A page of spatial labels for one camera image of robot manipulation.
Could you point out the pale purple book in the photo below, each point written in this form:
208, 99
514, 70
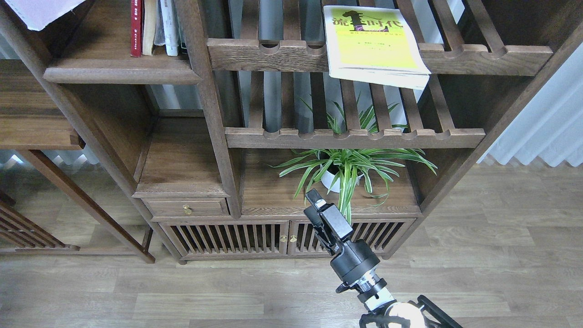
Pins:
38, 14

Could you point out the white curtain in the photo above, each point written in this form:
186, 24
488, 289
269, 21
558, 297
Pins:
549, 130

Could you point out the red cover book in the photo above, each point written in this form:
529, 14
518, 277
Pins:
136, 27

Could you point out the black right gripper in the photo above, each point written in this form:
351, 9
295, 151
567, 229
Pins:
353, 261

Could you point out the white plant pot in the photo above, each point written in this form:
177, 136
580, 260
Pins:
328, 176

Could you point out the dark wooden bookshelf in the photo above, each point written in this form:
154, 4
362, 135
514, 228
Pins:
200, 129

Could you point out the green spine upright book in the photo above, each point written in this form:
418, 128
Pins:
182, 42

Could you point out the yellow cover book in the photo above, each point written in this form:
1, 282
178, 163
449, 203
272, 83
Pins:
373, 45

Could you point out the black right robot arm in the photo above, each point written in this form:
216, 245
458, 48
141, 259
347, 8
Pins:
384, 311

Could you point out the brass drawer knob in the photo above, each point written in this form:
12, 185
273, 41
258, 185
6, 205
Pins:
187, 209

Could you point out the wooden side shelf unit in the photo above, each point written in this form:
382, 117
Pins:
55, 199

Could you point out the tan spine upright book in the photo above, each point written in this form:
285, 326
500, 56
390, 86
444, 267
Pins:
150, 18

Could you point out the green spider plant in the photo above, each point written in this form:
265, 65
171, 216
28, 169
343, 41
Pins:
375, 166

